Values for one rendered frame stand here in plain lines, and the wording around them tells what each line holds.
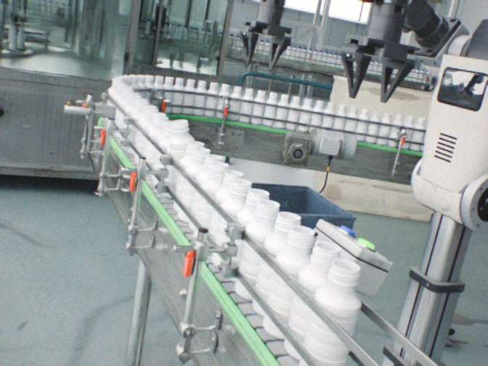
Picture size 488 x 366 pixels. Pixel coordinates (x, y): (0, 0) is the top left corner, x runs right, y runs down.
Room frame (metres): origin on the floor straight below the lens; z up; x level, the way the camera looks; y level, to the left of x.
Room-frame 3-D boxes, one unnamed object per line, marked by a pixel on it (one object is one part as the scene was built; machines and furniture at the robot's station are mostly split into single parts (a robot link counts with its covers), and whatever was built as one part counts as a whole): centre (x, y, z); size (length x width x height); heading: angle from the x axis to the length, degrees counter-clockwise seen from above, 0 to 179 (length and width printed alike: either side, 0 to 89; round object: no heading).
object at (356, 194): (5.54, -1.26, 0.59); 1.10 x 0.62 x 1.18; 97
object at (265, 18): (1.38, 0.01, 1.47); 0.10 x 0.07 x 0.07; 118
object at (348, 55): (0.97, -0.16, 1.40); 0.07 x 0.07 x 0.09; 23
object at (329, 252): (0.74, -0.13, 1.08); 0.06 x 0.06 x 0.17
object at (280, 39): (1.39, 0.00, 1.40); 0.07 x 0.07 x 0.09; 28
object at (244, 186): (1.00, 0.01, 1.08); 0.06 x 0.06 x 0.17
